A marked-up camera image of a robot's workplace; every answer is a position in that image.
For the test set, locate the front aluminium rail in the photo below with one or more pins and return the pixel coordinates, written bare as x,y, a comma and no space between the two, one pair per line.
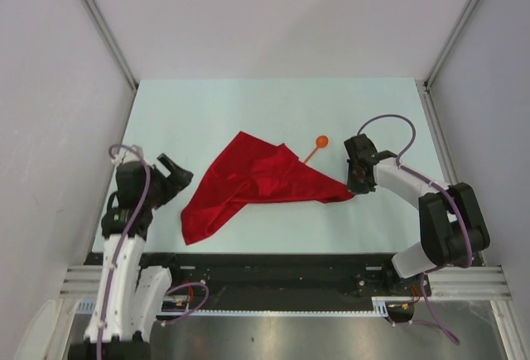
451,283

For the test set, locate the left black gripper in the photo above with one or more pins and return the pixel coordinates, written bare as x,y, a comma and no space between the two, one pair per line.
177,180

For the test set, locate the orange plastic spoon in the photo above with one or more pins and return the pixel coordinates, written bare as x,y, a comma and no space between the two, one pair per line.
322,142

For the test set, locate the right aluminium frame post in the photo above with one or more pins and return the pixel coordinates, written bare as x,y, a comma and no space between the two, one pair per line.
461,23

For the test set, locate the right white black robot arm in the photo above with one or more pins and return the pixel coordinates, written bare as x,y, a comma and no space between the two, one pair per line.
451,224

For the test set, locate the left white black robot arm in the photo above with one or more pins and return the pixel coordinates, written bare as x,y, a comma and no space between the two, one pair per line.
130,294

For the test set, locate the red cloth napkin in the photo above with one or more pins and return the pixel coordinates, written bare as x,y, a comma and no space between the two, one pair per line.
251,171

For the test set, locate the aluminium rail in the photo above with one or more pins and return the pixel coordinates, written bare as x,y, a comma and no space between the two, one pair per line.
437,134
451,283

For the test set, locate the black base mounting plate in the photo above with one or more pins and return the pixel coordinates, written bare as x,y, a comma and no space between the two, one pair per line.
285,283

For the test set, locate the white slotted cable duct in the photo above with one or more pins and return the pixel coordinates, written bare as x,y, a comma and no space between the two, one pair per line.
376,308

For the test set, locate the left aluminium frame post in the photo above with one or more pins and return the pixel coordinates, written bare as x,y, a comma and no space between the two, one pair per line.
110,42

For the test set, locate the aluminium frame post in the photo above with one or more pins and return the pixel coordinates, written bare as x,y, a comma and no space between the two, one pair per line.
110,42
461,23

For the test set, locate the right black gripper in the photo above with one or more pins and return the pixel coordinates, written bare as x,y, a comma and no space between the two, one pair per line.
354,187

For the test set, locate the right side aluminium rail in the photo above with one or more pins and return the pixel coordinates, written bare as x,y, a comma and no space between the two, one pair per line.
437,134

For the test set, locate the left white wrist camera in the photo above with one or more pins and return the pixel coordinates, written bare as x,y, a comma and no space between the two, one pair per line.
120,154

